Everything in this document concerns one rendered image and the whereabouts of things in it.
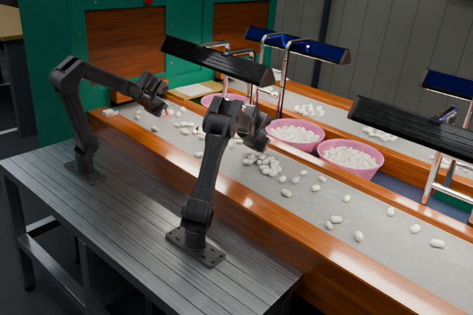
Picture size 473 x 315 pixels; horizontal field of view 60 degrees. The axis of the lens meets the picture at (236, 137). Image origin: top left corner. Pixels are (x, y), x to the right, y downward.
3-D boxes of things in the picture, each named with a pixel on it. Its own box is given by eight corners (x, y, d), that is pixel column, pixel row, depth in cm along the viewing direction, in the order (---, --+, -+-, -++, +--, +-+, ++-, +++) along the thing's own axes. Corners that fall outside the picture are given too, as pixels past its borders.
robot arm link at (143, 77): (152, 76, 169) (131, 61, 159) (164, 82, 163) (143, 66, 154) (136, 100, 168) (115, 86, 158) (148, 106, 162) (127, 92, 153)
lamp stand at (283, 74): (279, 131, 205) (290, 41, 185) (249, 118, 217) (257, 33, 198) (300, 121, 217) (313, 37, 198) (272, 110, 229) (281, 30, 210)
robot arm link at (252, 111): (242, 109, 160) (236, 96, 149) (262, 113, 158) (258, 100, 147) (234, 136, 157) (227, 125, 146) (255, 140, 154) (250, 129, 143)
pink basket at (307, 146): (314, 168, 172) (317, 148, 168) (255, 153, 181) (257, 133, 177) (326, 144, 195) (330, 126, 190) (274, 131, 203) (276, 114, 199)
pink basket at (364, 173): (358, 198, 154) (364, 176, 150) (301, 170, 170) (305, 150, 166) (390, 175, 172) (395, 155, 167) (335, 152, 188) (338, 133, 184)
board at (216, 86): (184, 100, 208) (184, 98, 207) (165, 92, 217) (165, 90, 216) (229, 88, 230) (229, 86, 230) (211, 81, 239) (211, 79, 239)
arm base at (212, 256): (181, 207, 128) (163, 216, 123) (229, 236, 117) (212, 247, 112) (180, 226, 131) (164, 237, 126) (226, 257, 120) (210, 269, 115)
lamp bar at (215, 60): (262, 88, 148) (264, 69, 145) (158, 50, 186) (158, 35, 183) (275, 84, 153) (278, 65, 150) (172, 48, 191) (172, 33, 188)
